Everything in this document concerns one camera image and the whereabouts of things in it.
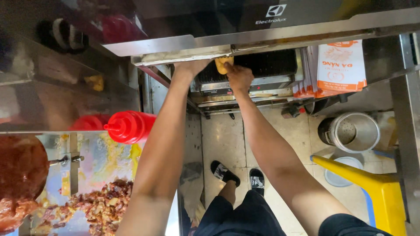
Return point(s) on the clear plastic bag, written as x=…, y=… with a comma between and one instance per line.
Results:
x=192, y=186

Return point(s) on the red squeeze bottle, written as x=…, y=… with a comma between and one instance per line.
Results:
x=133, y=126

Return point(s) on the red black gas valve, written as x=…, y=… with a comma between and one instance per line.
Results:
x=292, y=111

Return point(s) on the yellow plastic stool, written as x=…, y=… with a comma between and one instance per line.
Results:
x=377, y=193

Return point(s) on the stack of orange white paper bags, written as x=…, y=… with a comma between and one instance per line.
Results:
x=339, y=67

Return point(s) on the person's right hand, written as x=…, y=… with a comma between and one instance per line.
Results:
x=241, y=78

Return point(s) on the stainless steel pot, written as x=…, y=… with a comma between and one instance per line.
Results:
x=352, y=132

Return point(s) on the doner meat cone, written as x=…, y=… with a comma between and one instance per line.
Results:
x=19, y=170

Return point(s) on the steel bracket with bolt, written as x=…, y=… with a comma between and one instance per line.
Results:
x=74, y=160

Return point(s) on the yellow bread roll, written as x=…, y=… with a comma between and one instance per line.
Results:
x=221, y=63

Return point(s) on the black glossy appliance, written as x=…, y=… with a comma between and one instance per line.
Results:
x=229, y=19

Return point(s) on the person's right fingers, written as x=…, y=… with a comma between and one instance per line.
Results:
x=229, y=68

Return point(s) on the person's black shirt sleeve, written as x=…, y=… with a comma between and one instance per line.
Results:
x=351, y=226

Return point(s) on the person's black shorts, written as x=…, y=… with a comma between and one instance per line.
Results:
x=242, y=216

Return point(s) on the white plastic lid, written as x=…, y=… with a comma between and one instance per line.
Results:
x=339, y=173

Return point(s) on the person's left hand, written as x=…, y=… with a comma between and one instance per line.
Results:
x=189, y=68

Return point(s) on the black white slipper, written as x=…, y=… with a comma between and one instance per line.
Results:
x=257, y=182
x=223, y=172

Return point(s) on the pile of chopped grilled meat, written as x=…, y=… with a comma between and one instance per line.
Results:
x=105, y=209

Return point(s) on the steel sandwich press grill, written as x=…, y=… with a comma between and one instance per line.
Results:
x=272, y=73

